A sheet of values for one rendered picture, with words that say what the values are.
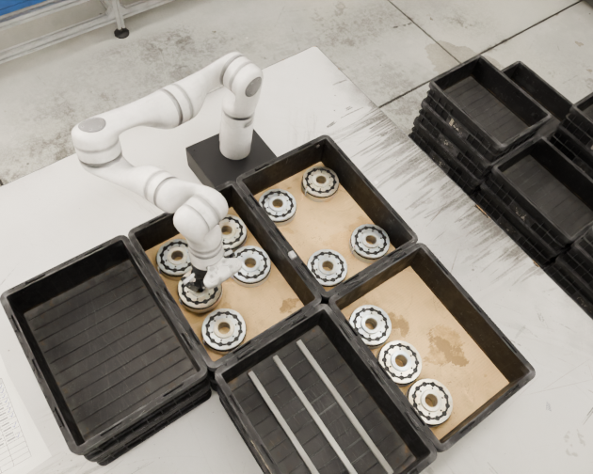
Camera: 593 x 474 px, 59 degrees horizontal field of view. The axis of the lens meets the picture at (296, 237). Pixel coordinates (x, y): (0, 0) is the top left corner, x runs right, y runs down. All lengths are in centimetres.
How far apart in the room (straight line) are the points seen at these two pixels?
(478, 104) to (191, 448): 172
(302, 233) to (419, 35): 218
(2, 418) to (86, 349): 27
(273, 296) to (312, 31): 218
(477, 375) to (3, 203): 137
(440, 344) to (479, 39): 244
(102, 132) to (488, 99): 168
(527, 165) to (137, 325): 171
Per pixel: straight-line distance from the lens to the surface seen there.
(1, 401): 149
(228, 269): 112
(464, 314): 136
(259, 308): 131
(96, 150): 117
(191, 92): 129
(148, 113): 122
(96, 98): 292
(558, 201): 236
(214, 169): 157
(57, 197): 170
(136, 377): 128
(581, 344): 169
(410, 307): 137
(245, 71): 137
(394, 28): 339
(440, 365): 135
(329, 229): 143
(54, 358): 134
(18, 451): 145
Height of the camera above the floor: 205
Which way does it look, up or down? 60 degrees down
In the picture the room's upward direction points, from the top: 10 degrees clockwise
